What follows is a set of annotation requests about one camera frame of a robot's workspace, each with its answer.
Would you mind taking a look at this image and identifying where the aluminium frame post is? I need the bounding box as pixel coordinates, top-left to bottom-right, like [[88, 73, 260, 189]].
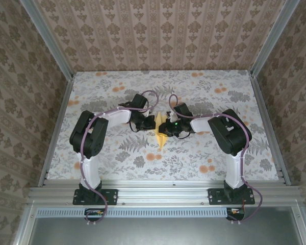
[[19, 0, 74, 82], [250, 0, 302, 78]]

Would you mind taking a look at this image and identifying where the aluminium mounting rail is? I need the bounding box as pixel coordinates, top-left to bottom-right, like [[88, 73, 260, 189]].
[[27, 180, 302, 206]]

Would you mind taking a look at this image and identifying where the grey slotted cable duct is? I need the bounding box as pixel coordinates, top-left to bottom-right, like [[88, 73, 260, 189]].
[[36, 207, 230, 218]]

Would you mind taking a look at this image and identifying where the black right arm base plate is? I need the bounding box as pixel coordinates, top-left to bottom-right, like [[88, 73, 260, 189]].
[[208, 187, 256, 205]]

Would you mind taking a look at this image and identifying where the thin black right gripper cable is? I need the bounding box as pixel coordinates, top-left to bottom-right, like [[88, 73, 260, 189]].
[[176, 129, 192, 140]]

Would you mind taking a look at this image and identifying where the floral print tablecloth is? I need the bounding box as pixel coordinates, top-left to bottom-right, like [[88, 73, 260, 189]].
[[42, 70, 280, 182]]

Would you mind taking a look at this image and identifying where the grey metal panel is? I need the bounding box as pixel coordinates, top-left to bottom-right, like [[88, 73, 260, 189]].
[[14, 206, 306, 245]]

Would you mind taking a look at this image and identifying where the yellow paper sheet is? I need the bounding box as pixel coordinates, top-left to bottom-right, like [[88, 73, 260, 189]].
[[152, 112, 169, 150]]

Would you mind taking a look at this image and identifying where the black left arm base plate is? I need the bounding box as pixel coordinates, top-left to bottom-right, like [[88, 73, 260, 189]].
[[72, 188, 118, 205]]

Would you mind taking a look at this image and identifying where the aluminium table side rail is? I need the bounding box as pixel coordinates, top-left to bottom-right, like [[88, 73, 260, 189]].
[[249, 73, 292, 186], [37, 76, 75, 187]]

